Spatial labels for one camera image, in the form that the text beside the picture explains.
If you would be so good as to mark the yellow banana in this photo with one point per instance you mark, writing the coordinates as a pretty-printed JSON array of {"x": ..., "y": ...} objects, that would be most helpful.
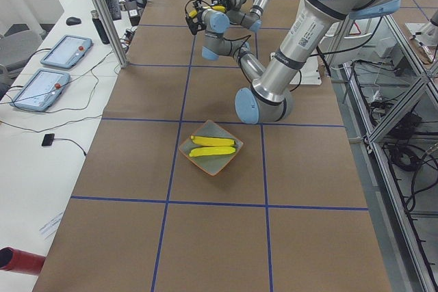
[
  {"x": 211, "y": 141},
  {"x": 212, "y": 151},
  {"x": 198, "y": 11}
]

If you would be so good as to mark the grey square plate orange rim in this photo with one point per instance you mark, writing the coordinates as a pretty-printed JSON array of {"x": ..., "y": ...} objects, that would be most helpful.
[{"x": 212, "y": 165}]

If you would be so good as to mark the black keyboard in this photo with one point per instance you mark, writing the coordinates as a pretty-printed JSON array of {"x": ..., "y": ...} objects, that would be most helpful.
[{"x": 114, "y": 9}]

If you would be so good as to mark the dark grey bottle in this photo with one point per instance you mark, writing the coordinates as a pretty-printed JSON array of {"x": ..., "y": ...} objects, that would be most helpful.
[{"x": 99, "y": 27}]

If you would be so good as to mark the black computer mouse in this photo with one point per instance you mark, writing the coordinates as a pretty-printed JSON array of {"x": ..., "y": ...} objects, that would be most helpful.
[{"x": 70, "y": 21}]

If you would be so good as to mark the teach pendant rear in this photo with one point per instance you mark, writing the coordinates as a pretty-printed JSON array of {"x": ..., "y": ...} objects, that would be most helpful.
[{"x": 67, "y": 52}]

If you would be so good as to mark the teach pendant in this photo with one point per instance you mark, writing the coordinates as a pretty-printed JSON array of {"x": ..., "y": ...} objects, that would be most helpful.
[
  {"x": 41, "y": 91},
  {"x": 67, "y": 52}
]

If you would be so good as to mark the teach pendant front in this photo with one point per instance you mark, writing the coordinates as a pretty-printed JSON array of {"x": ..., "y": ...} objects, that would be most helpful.
[{"x": 41, "y": 91}]

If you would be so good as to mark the red fire extinguisher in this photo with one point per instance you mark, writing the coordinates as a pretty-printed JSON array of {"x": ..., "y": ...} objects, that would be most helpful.
[{"x": 21, "y": 262}]

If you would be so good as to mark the aluminium frame post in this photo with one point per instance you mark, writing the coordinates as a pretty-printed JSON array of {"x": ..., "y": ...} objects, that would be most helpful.
[{"x": 110, "y": 29}]

